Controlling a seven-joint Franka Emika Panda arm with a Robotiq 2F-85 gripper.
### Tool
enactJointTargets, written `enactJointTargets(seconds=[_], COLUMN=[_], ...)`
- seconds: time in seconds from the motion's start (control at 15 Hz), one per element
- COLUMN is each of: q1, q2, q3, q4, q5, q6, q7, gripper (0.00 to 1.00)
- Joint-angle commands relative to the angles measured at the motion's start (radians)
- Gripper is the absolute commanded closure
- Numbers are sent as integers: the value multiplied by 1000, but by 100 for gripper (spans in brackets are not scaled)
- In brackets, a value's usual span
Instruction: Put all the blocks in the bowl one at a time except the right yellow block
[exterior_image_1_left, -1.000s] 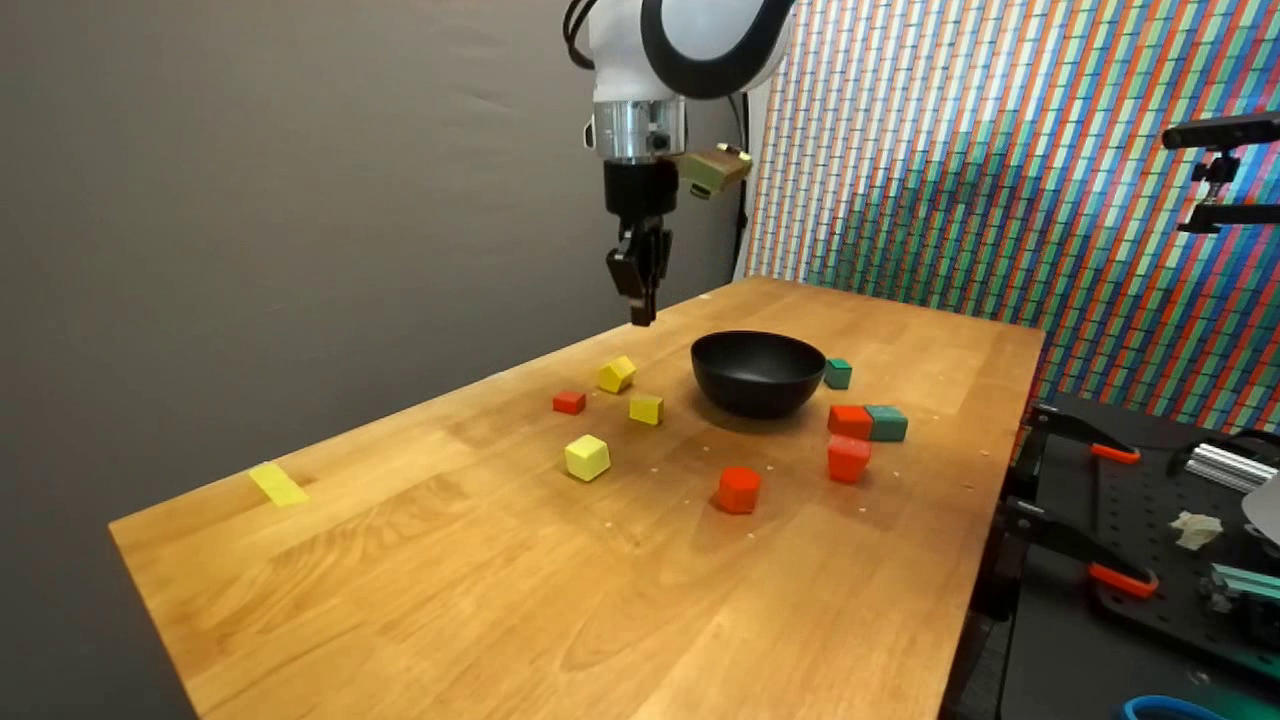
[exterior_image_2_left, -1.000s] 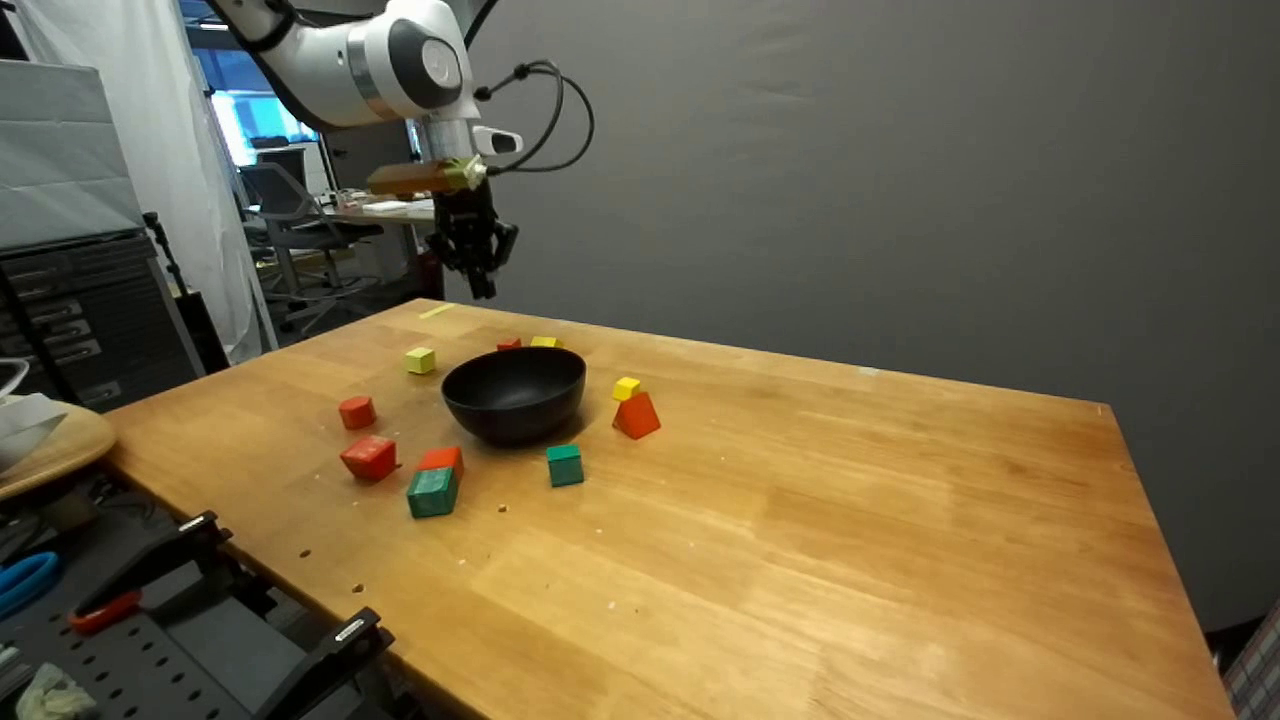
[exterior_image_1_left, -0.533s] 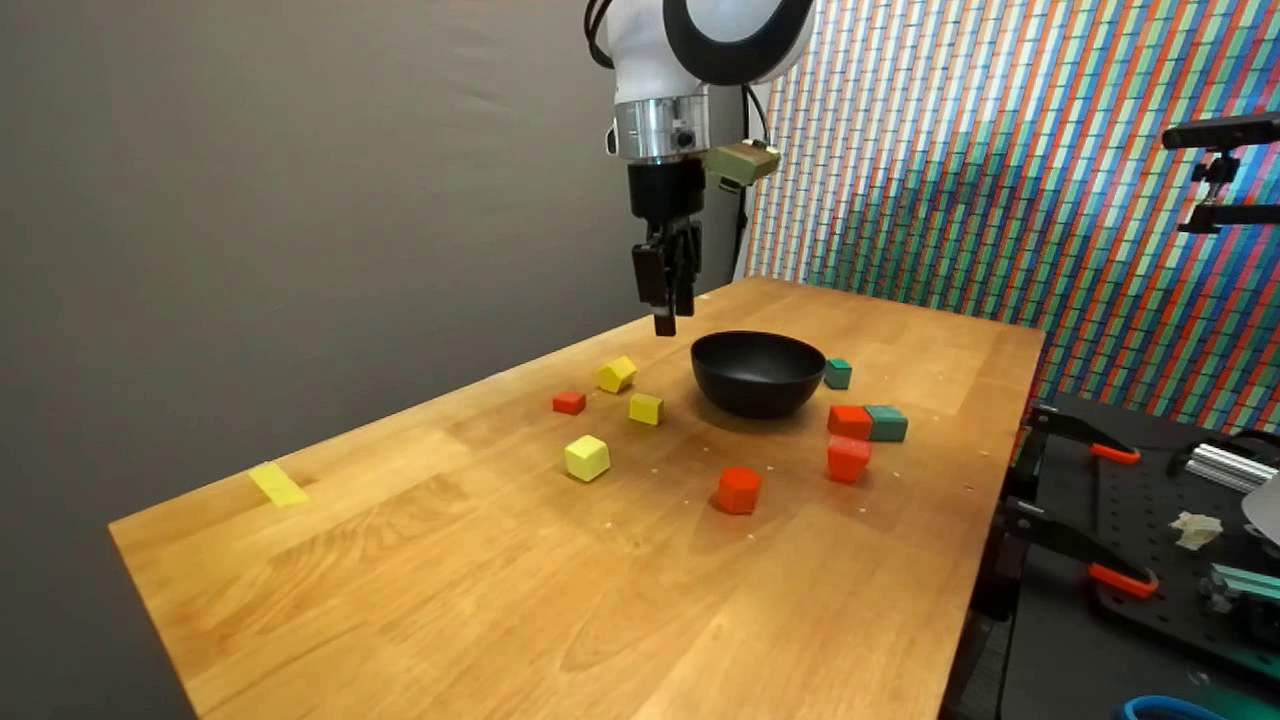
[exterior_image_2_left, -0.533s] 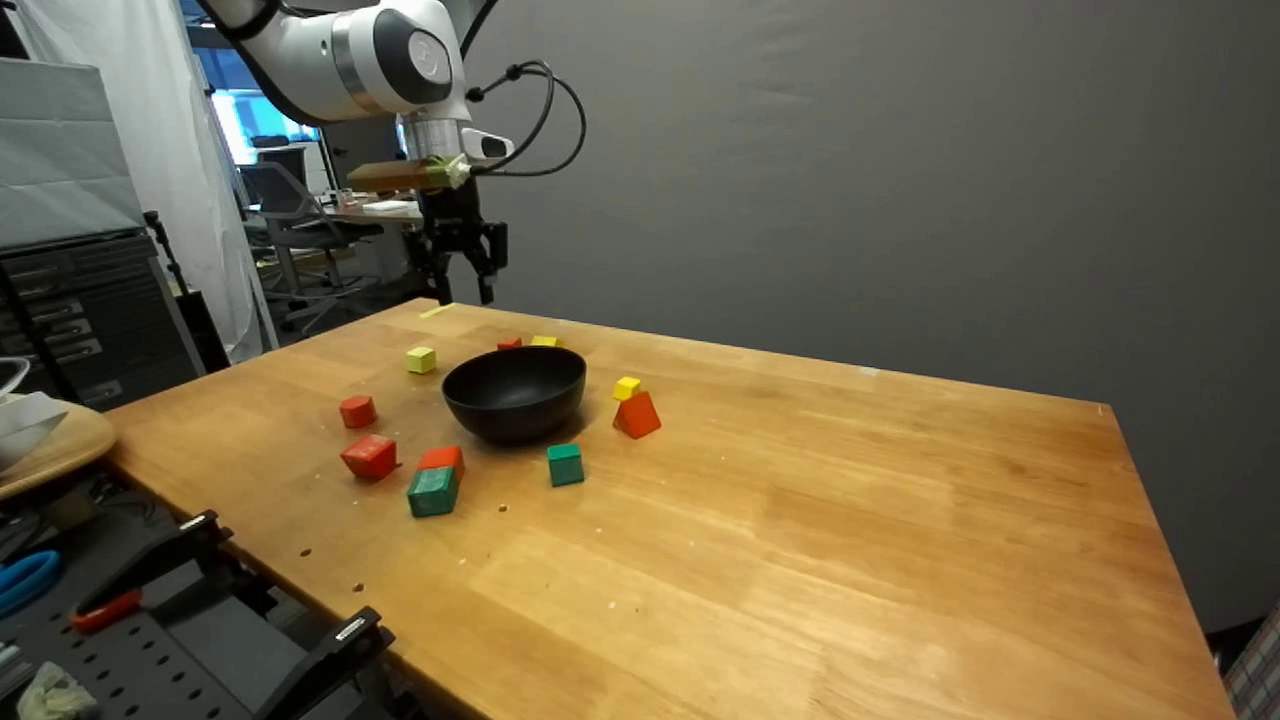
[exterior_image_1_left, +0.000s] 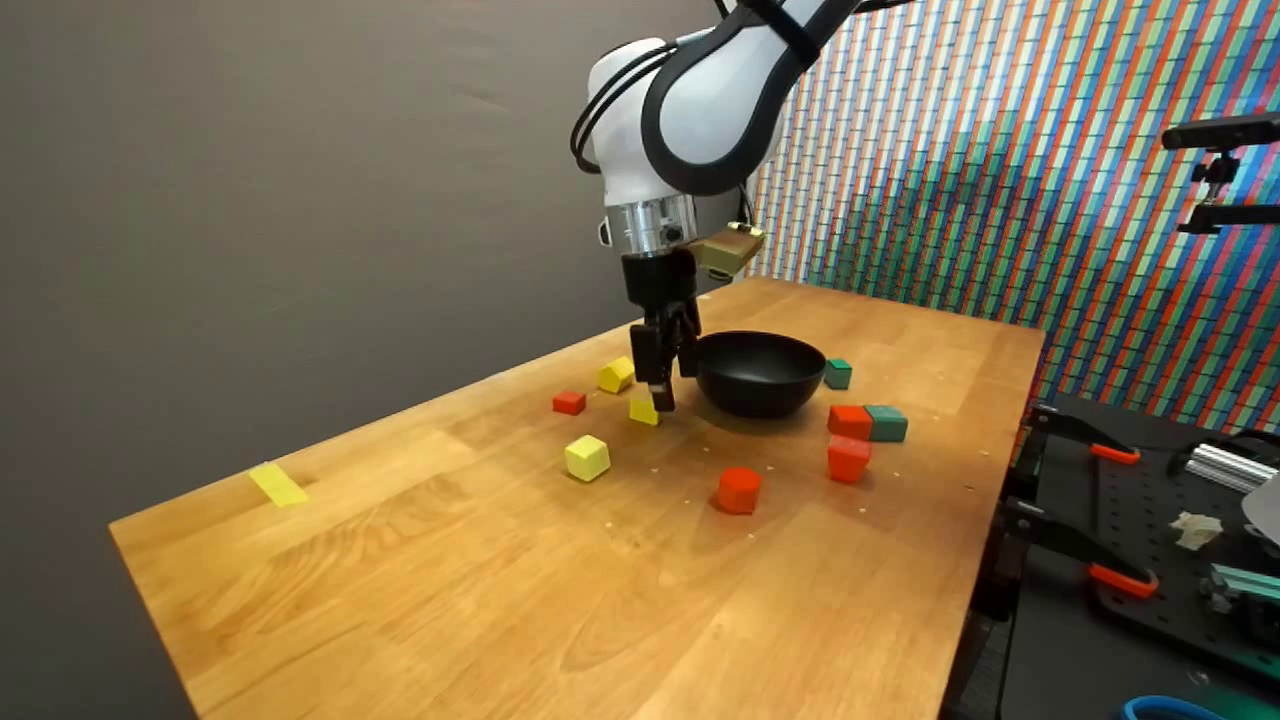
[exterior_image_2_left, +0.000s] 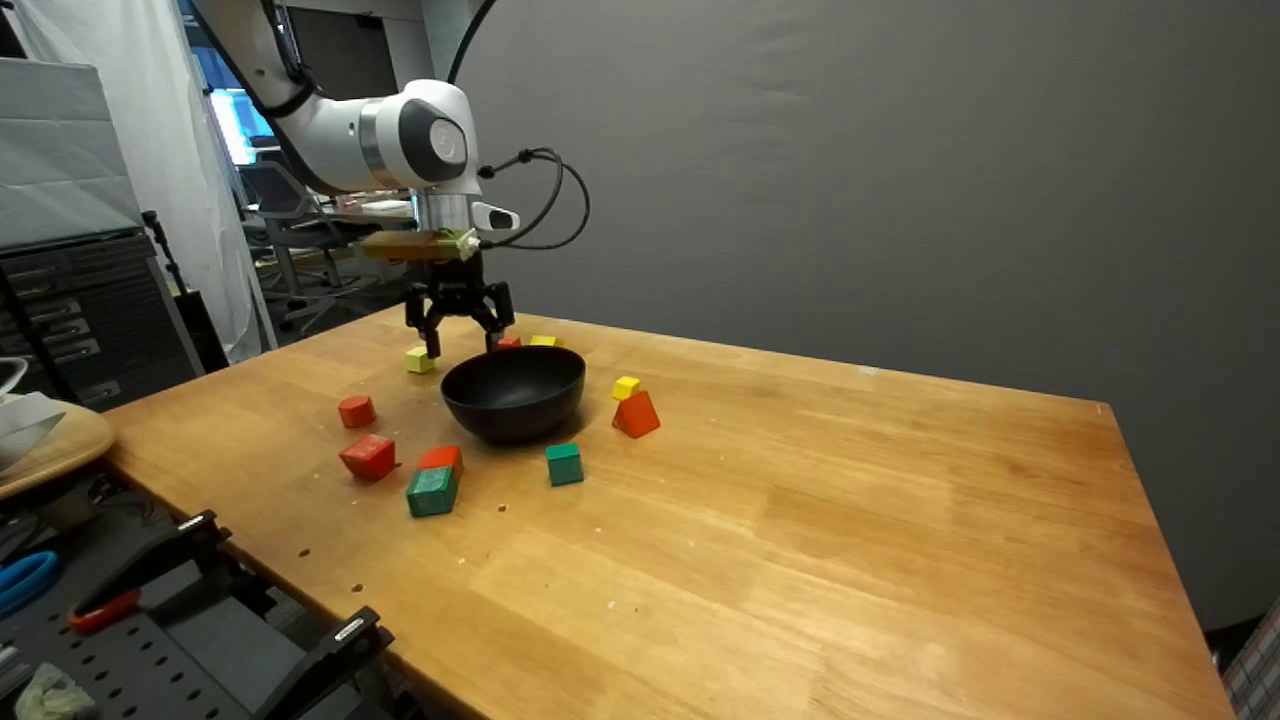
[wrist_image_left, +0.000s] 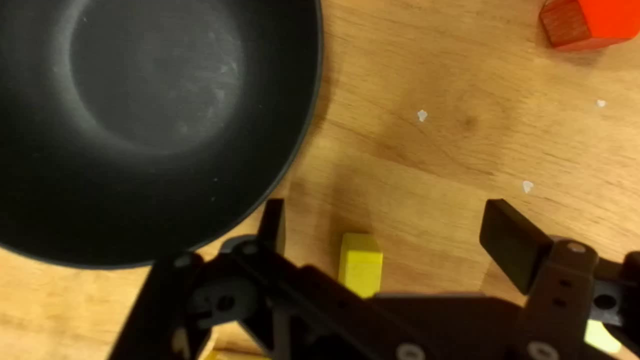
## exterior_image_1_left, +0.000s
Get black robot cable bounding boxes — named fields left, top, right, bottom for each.
left=567, top=38, right=676, bottom=176

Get black bowl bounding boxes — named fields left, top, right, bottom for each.
left=683, top=328, right=833, bottom=426

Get white crumpled object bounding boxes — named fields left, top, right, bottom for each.
left=1168, top=509, right=1228, bottom=557

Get white box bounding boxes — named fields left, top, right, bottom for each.
left=1182, top=440, right=1280, bottom=497

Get blue scissors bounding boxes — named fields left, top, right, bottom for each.
left=1116, top=694, right=1234, bottom=720

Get yellow tape strip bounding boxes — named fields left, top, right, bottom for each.
left=244, top=459, right=311, bottom=512

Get black pegboard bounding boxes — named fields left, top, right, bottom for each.
left=975, top=392, right=1280, bottom=694

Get grey disc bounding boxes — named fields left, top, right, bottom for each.
left=1236, top=473, right=1280, bottom=553

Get teal tool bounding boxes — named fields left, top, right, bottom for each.
left=1202, top=557, right=1280, bottom=615

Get black clamp orange handle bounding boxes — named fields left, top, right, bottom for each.
left=999, top=494, right=1165, bottom=610
left=1027, top=402, right=1153, bottom=473

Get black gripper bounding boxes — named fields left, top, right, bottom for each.
left=622, top=250, right=704, bottom=413

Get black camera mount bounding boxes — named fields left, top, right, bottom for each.
left=1158, top=111, right=1280, bottom=242

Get tan wrist camera box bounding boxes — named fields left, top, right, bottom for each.
left=694, top=217, right=769, bottom=282

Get grey fabric backdrop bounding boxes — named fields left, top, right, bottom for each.
left=0, top=0, right=753, bottom=720

